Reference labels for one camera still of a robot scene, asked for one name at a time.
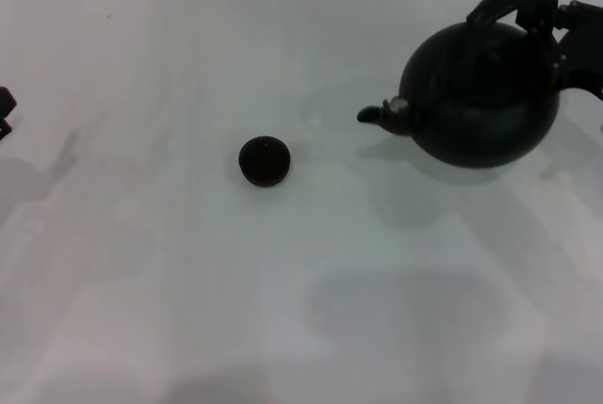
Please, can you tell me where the small dark teacup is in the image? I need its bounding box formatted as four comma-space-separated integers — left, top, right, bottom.
237, 135, 292, 187

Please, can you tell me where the black round teapot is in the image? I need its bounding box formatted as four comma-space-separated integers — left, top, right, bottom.
356, 0, 562, 170

